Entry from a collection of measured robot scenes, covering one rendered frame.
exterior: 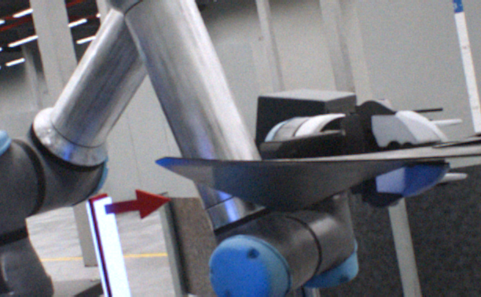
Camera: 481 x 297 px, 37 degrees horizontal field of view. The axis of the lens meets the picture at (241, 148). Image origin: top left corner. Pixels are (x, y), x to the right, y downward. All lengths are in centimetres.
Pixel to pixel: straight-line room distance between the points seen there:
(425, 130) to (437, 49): 621
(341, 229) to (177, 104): 24
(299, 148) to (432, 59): 617
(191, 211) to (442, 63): 436
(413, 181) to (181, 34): 29
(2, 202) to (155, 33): 36
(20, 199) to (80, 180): 10
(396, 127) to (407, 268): 167
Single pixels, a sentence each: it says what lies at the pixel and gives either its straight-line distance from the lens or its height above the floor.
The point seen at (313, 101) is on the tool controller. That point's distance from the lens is 109.
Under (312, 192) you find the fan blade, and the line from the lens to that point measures 60.
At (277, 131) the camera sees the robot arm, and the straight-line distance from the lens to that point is 84.
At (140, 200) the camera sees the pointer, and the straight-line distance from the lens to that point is 56.
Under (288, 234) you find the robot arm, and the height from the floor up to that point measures 111.
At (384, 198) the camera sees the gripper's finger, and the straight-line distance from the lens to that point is 62.
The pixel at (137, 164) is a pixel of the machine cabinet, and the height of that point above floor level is 72.
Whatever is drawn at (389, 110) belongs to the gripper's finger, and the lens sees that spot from 60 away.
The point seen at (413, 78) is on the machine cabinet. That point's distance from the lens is 687.
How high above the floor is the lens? 124
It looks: 3 degrees down
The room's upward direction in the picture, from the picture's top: 11 degrees counter-clockwise
